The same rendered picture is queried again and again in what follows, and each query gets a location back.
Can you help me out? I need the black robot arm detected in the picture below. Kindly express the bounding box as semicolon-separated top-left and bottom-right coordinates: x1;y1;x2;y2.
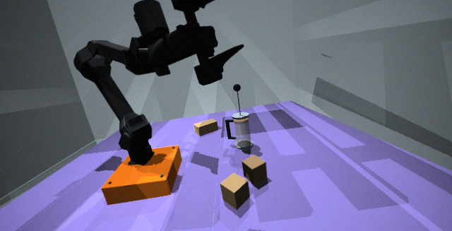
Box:
73;0;218;165

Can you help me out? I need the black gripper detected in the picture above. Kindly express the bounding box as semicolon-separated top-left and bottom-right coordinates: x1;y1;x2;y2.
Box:
162;0;244;85

